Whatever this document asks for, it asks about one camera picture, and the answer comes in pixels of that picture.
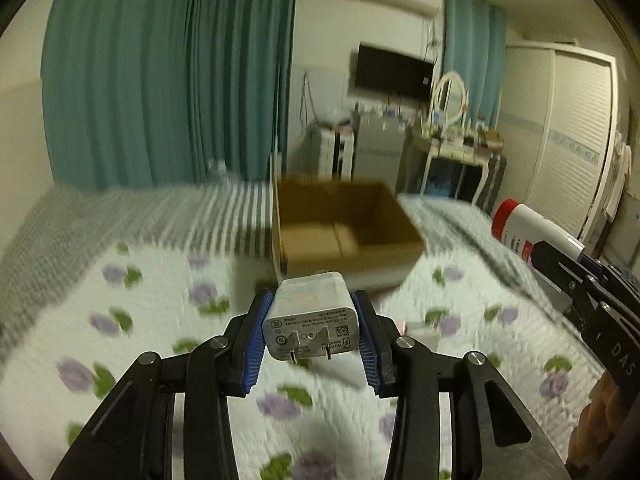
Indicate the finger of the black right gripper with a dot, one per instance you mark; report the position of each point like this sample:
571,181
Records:
588,283

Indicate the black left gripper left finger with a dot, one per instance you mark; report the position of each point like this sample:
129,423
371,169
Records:
129,436

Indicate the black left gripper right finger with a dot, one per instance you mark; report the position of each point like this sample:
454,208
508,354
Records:
493,435

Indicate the white bottle red cap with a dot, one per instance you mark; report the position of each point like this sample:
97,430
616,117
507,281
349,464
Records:
519,228

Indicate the white usb power adapter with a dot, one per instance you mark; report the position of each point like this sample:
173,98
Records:
311,317

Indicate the right hand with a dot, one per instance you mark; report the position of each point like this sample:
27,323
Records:
598,421

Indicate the brown cardboard box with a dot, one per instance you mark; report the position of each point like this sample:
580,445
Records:
356,228

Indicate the white dressing table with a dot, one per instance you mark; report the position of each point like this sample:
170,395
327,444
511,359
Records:
422,151

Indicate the white louvered wardrobe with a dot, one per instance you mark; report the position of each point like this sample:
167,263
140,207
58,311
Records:
557,120

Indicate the grey checked bed sheet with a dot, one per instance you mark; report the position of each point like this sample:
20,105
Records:
125,224

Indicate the silver mini fridge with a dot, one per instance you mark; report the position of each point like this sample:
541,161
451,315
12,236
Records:
379,144

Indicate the white suitcase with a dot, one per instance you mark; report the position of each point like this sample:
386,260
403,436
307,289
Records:
332,153

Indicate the white oval vanity mirror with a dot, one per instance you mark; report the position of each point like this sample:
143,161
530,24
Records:
449,100

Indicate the clear water jug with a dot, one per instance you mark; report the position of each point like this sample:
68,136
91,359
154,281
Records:
218,173

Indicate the green window curtain right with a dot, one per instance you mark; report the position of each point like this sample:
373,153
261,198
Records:
475,48

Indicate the large green curtain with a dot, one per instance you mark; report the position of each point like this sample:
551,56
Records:
141,93

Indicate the black wall television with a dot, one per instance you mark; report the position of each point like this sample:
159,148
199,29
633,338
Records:
393,73

